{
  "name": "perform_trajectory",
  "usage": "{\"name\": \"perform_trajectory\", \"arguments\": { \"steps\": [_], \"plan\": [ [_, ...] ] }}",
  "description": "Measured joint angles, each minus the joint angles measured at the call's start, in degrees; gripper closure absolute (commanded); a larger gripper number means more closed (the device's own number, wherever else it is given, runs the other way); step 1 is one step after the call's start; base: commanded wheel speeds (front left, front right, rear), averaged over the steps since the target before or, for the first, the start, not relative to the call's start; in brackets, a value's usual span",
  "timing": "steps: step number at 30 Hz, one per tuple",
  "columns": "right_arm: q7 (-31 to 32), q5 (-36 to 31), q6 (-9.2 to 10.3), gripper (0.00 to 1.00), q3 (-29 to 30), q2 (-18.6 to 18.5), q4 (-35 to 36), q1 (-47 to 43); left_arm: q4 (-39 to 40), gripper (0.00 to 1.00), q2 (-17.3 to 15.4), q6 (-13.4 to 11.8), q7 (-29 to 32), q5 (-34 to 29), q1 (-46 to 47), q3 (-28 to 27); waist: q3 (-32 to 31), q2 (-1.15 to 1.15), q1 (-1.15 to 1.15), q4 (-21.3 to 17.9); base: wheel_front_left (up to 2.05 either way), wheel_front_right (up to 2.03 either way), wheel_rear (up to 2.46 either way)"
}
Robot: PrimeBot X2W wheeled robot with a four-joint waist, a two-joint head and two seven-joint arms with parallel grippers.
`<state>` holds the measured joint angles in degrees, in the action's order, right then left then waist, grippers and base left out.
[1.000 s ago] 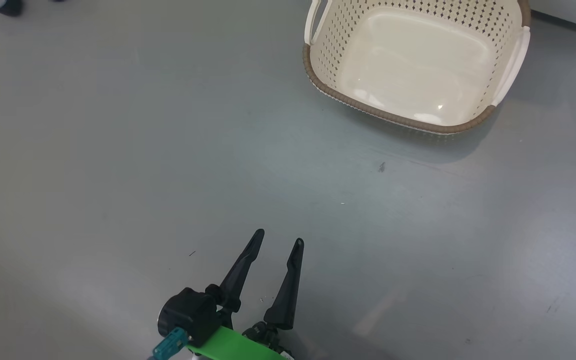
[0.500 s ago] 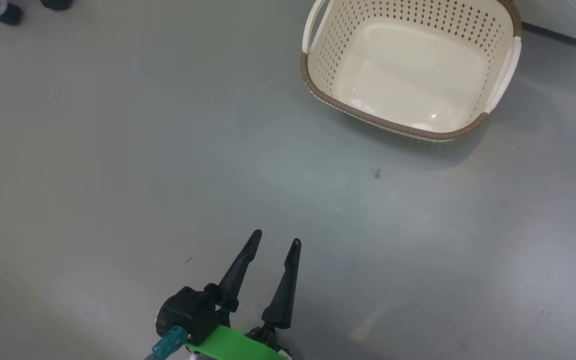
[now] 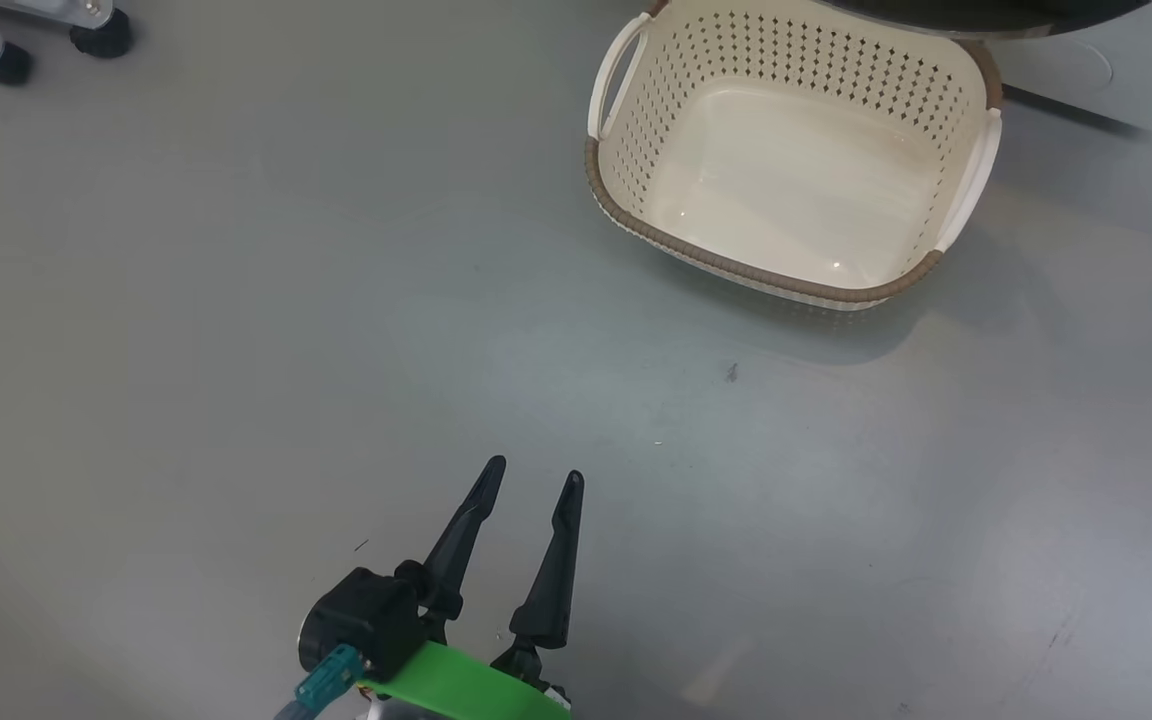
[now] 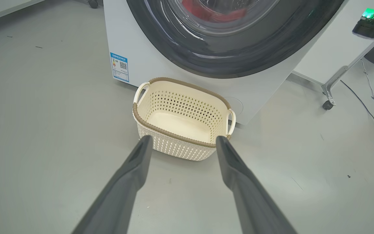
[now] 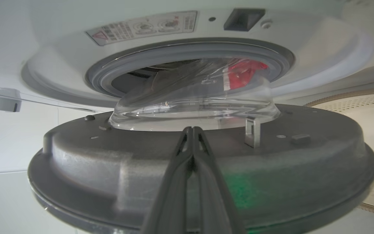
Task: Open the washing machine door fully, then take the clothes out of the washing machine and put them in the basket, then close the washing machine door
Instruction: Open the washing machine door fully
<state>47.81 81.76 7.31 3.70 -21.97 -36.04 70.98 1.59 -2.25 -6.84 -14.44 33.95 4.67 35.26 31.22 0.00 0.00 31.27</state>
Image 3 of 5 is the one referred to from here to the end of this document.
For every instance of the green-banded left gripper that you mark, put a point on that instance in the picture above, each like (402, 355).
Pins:
(456, 690)

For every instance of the round glass washing machine door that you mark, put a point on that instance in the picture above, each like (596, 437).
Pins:
(986, 12)

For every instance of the cream perforated laundry basket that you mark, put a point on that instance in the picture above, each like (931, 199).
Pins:
(786, 180)

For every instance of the white front-load washing machine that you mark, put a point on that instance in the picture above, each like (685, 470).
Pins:
(1116, 70)

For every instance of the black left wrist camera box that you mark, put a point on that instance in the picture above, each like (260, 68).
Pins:
(366, 620)

